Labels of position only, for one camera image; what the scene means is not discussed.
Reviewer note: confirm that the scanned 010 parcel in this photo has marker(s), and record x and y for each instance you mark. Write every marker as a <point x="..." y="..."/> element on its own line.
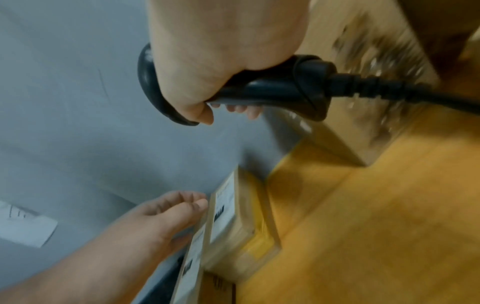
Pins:
<point x="191" y="267"/>

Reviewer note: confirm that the parcel labelled 150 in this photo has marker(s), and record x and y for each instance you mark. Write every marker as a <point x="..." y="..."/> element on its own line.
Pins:
<point x="352" y="29"/>
<point x="442" y="20"/>

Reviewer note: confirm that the person's left forearm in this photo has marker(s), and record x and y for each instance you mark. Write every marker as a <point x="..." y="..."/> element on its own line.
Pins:
<point x="75" y="276"/>

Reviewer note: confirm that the yellow taped labelled cardboard box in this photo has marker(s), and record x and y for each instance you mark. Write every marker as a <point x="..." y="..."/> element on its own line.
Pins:
<point x="240" y="228"/>

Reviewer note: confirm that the person's right hand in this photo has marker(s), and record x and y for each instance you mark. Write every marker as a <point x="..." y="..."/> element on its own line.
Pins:
<point x="225" y="35"/>

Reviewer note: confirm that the white paper sheet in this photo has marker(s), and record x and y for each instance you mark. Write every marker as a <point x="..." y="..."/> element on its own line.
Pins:
<point x="22" y="225"/>

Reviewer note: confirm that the person's left hand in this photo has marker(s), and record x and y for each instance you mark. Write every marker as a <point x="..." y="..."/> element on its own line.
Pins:
<point x="161" y="222"/>

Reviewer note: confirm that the black barcode scanner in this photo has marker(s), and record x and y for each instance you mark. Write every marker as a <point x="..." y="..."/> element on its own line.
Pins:
<point x="292" y="86"/>

